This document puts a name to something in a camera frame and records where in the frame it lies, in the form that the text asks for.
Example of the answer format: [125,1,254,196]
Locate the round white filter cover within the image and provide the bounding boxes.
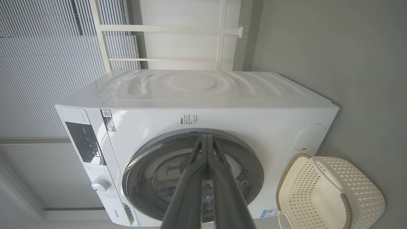
[294,123,326,151]

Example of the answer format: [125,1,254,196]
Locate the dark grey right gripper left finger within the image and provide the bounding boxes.
[161,135,209,229]

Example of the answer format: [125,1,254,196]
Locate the blue energy label sticker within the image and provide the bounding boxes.
[261,208,279,219]

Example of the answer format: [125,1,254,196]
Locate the white louvred blind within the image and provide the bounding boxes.
[0,0,140,209]

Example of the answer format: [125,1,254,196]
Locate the dark QR code sticker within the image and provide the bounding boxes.
[101,110,116,132]

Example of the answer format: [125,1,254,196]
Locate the round black glass washer door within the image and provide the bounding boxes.
[122,128,264,223]

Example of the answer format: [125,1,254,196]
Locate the white front-load washing machine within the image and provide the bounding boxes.
[55,68,340,227]

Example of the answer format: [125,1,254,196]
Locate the dark glossy appliance display panel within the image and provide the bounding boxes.
[65,122,104,164]

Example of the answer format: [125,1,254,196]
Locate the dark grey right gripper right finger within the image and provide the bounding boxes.
[207,135,256,229]

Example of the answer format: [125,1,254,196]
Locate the white metal railing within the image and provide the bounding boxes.
[90,0,244,72]

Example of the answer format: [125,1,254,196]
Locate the cream perforated laundry basket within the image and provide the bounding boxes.
[276,153,386,229]

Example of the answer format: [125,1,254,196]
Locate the white washing machine dial knob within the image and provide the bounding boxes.
[92,178,110,192]

